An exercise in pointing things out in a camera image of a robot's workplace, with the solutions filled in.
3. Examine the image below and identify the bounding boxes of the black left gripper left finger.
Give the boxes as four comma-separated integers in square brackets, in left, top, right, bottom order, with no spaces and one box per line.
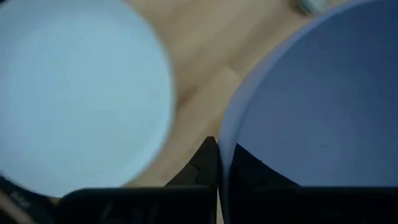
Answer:
[164,136,219,188]

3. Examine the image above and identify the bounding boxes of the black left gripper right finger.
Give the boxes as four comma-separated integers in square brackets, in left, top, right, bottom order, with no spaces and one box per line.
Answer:
[229,142,302,188]

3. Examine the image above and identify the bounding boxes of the purple round bowl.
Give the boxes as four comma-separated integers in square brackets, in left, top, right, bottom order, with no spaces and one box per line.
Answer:
[217,0,398,224]

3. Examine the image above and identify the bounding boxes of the light blue round plate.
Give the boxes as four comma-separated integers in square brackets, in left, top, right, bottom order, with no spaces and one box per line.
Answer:
[0,0,174,198]

